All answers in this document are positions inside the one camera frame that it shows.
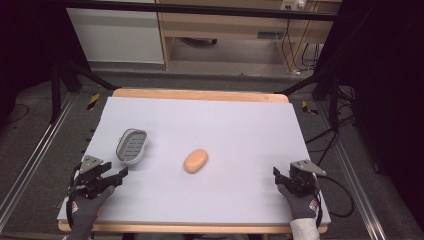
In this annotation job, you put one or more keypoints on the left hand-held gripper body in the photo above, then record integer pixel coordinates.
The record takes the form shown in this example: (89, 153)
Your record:
(90, 178)

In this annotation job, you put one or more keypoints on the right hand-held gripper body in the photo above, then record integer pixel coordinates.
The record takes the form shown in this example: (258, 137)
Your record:
(304, 181)

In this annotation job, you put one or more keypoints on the grey soap dish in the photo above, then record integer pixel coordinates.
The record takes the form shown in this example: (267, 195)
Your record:
(132, 146)

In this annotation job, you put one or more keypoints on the orange soap bar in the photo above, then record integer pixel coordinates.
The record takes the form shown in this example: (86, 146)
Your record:
(195, 161)

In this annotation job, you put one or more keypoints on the person's right hand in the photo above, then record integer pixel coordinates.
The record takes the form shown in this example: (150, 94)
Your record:
(303, 206)

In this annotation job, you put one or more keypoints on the person's left hand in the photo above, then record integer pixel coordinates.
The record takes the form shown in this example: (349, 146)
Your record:
(83, 210)

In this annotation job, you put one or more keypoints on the yellow black tape marker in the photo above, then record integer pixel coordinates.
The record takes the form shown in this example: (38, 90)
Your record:
(93, 101)
(309, 108)

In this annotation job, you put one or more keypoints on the white table cover board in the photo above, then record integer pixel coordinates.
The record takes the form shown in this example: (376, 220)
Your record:
(216, 126)

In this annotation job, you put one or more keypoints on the black metal stand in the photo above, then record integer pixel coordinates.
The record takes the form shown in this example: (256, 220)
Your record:
(56, 93)
(333, 100)

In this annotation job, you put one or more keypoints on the wooden table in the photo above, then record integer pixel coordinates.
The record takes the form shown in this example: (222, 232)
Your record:
(200, 95)

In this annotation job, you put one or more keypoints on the black curtain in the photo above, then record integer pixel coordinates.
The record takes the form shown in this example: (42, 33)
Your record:
(26, 40)
(386, 83)

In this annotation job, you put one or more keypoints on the white cabinet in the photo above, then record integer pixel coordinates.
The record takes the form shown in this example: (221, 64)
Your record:
(116, 35)

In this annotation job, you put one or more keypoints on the wooden desk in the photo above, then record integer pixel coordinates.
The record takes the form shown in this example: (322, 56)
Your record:
(226, 26)

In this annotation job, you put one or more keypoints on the white power strip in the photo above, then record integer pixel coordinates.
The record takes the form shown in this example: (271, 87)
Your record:
(295, 4)

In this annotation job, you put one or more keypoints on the metal floor rail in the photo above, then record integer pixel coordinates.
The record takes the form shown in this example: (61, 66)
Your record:
(353, 180)
(33, 160)

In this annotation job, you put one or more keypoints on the black metal frame bar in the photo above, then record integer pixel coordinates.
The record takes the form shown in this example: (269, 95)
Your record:
(200, 9)

